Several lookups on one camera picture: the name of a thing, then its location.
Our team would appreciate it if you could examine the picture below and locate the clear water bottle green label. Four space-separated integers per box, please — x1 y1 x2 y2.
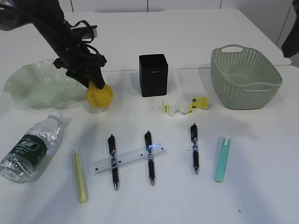
0 112 63 183

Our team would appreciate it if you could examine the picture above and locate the mint green pen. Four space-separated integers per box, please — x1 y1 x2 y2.
215 135 231 183

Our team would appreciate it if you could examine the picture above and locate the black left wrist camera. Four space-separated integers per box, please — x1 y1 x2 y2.
72 25 98 39

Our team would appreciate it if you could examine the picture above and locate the transparent plastic ruler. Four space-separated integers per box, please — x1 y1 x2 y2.
89 142 168 175

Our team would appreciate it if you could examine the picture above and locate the green wavy glass plate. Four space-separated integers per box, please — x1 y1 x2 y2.
3 59 86 108

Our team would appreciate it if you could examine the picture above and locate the middle black gel pen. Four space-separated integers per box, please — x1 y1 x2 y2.
144 131 155 186

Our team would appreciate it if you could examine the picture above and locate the black gel pen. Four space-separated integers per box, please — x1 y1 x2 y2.
108 134 119 190
190 123 199 175
144 131 155 186

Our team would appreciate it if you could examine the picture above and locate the yellow white waste paper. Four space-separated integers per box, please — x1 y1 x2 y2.
160 97 209 117

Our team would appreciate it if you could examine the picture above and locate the yellow pen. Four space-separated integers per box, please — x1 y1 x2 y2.
72 150 88 203

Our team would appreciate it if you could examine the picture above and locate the left black gel pen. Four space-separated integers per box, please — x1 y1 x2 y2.
108 134 119 190

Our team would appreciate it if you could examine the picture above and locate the yellow pear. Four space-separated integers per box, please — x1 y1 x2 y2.
85 81 113 108

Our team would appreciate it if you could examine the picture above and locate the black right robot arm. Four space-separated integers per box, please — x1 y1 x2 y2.
282 0 299 58

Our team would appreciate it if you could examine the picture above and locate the green plastic woven basket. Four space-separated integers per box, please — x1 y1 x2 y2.
210 44 283 110

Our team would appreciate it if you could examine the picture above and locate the black square pen holder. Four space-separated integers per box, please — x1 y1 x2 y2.
139 54 168 97

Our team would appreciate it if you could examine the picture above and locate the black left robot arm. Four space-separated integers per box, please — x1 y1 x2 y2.
0 0 107 89

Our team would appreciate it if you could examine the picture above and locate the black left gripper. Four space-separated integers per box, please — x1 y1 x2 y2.
53 35 107 90

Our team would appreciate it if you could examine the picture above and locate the right black gel pen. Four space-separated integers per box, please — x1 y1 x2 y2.
190 123 199 175

